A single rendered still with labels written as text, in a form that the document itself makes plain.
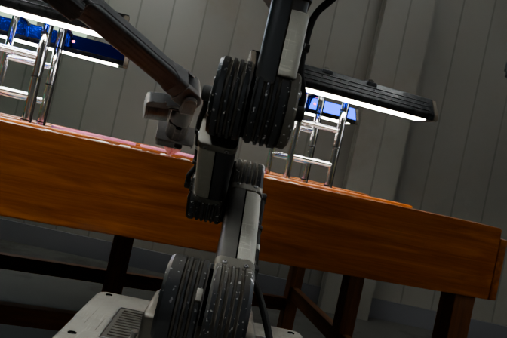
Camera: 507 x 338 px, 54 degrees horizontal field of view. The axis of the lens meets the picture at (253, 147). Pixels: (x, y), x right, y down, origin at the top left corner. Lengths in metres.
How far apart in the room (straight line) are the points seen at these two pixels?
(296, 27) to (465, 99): 2.86
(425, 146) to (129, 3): 2.07
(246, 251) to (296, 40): 0.30
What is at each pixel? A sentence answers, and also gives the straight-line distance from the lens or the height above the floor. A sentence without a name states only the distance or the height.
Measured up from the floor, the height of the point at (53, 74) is 0.94.
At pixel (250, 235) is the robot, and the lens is 0.75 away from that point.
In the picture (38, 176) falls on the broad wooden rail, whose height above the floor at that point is 0.67.
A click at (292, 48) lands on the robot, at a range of 0.63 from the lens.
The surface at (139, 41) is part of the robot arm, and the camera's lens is 1.12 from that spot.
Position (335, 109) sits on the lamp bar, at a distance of 2.11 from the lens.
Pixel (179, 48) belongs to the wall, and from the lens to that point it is 3.18.
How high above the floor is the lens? 0.80
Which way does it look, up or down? 2 degrees up
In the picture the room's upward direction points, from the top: 12 degrees clockwise
